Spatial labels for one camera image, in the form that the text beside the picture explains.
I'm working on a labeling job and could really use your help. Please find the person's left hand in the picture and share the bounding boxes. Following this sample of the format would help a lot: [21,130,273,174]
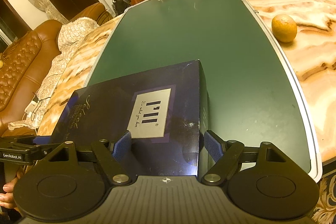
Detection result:
[0,167,25,211]

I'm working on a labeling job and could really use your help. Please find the brown leather sofa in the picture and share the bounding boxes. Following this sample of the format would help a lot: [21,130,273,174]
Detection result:
[1,2,120,137]

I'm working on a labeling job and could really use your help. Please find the white lace sofa cover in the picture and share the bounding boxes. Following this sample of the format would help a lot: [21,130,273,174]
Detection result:
[7,17,98,131]

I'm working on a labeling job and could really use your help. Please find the orange fruit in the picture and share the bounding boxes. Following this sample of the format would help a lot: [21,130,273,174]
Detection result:
[271,14,297,43]

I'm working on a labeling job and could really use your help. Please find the green desk mat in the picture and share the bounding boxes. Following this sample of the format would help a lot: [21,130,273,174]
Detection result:
[86,0,322,181]

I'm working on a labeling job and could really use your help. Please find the dark box lid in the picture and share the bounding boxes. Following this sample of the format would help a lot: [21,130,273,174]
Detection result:
[50,60,208,177]

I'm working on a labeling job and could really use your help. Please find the black mesh bin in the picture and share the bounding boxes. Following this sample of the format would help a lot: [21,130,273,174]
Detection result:
[112,0,131,16]

